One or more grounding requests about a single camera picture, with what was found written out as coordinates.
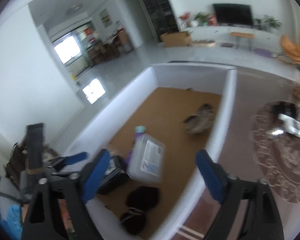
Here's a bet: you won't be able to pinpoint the black printed cardboard box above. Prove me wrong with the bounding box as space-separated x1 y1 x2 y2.
97 155 129 195

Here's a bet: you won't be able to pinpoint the large black velvet bow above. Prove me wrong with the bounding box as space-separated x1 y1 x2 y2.
120 186 160 235

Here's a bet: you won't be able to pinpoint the clear plastic storage box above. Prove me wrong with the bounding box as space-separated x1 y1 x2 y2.
127 134 166 184

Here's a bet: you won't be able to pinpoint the rhinestone gold hair clip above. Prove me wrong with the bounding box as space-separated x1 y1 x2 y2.
183 103 215 134

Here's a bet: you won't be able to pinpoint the large white storage bin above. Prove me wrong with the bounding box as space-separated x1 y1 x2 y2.
64 62 237 239

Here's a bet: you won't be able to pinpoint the brown cardboard box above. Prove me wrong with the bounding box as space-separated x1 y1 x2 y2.
160 31 192 48

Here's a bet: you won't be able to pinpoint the small wooden bench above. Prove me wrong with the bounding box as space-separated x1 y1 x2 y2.
230 31 255 51

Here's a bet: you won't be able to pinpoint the white tv cabinet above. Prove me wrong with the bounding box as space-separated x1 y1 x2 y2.
183 26 281 53

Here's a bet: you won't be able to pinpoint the orange lounge chair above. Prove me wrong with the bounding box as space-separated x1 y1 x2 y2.
280 35 300 64

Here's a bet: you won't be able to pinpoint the green potted plant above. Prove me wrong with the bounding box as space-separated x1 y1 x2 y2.
263 15 282 32

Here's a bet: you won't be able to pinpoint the red flowers in vase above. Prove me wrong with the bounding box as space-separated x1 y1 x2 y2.
179 11 191 29

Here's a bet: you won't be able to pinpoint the black flat screen television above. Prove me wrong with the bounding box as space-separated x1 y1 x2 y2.
213 3 253 26

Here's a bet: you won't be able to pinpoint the black display shelf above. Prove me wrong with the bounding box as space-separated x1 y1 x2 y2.
142 0 179 38

